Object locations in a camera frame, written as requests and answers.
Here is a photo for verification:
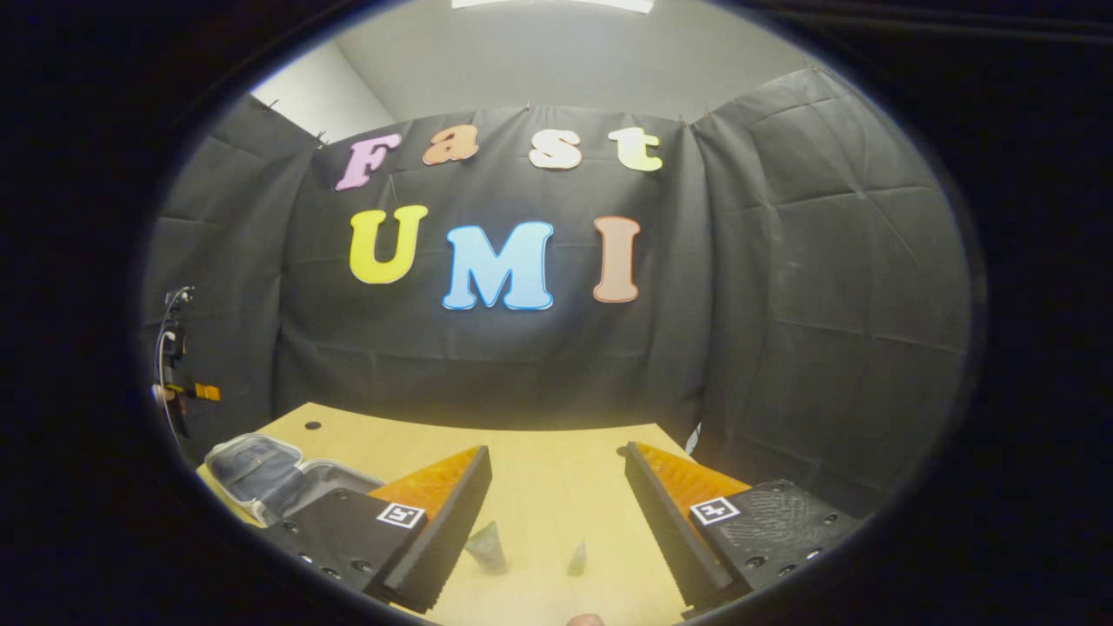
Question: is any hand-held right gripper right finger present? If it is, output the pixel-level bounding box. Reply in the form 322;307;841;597
623;441;862;620

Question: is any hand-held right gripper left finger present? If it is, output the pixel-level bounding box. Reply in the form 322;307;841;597
261;445;494;615

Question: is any small white suitcase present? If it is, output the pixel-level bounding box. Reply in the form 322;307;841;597
203;432;386;529

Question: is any black backdrop cloth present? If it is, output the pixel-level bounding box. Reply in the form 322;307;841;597
139;68;973;518

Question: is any ceiling light panel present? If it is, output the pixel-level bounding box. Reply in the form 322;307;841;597
452;0;655;14

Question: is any white cable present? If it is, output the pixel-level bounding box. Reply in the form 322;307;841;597
153;289;194;431

